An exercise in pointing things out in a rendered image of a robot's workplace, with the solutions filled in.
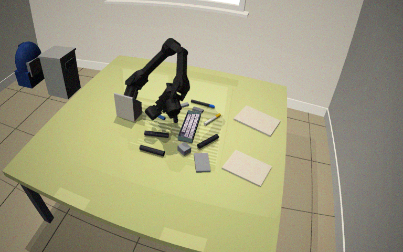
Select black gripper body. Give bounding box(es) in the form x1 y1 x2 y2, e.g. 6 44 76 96
145 95 166 120

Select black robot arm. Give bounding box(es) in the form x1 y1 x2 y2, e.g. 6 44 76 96
124 38 190 119

